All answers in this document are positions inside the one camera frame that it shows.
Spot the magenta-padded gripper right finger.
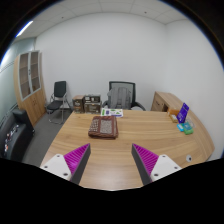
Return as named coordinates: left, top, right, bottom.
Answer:
left=131, top=143, right=183, bottom=186

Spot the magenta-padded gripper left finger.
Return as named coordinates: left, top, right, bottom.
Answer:
left=39, top=143, right=92, bottom=185

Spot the brown patterned towel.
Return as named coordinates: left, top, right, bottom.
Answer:
left=87, top=115, right=120, bottom=140

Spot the small tan box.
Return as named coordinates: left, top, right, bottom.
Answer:
left=167, top=108, right=180, bottom=124

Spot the small green box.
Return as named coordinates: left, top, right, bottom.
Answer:
left=182, top=122, right=195, bottom=136

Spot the brown cardboard box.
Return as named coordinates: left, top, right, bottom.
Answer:
left=72, top=95, right=86, bottom=114

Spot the white sticker sheet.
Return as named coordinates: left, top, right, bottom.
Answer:
left=100, top=107, right=124, bottom=118

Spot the purple standing sign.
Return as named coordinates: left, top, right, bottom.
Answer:
left=176, top=102, right=190, bottom=124

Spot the low wooden drawer cabinet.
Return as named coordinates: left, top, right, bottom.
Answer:
left=150, top=91, right=184, bottom=113

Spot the black sofa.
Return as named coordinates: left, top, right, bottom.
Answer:
left=0, top=108, right=35, bottom=163

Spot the grey backpack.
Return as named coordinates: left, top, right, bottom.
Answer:
left=107, top=86, right=132, bottom=110

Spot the black mesh office chair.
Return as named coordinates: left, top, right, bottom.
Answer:
left=101, top=80, right=147, bottom=112

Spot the wooden cabinet with glass doors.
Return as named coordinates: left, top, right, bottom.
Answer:
left=13, top=49, right=48, bottom=128

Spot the black visitor chair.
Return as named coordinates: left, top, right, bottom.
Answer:
left=45, top=80, right=69, bottom=125

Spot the ceiling light strip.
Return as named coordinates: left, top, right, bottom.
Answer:
left=14, top=20, right=34, bottom=38

